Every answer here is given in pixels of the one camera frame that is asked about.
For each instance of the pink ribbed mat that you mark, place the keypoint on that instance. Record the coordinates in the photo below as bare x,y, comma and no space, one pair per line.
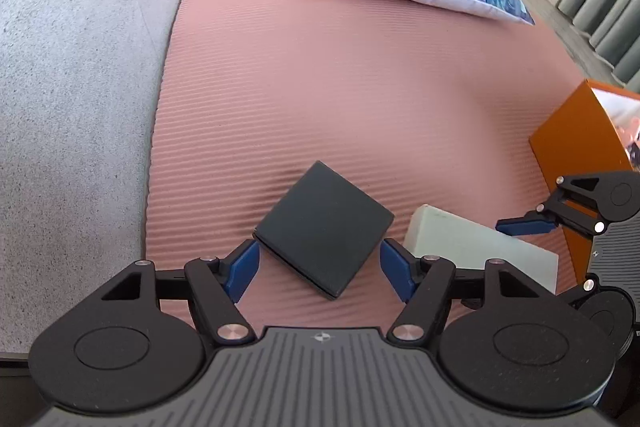
325,107

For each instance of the black box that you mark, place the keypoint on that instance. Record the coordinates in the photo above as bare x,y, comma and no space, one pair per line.
320,227

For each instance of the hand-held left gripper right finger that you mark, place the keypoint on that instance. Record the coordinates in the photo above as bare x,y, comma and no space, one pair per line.
397,267

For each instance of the white long box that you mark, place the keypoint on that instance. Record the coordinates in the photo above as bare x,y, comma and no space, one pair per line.
475,242

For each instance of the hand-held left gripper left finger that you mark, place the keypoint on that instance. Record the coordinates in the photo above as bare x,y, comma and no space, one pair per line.
242,269

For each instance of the orange cardboard box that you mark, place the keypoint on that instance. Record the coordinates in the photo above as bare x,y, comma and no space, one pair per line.
575,132

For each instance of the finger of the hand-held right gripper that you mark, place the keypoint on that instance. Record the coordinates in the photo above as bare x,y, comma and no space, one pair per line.
585,289
525,225

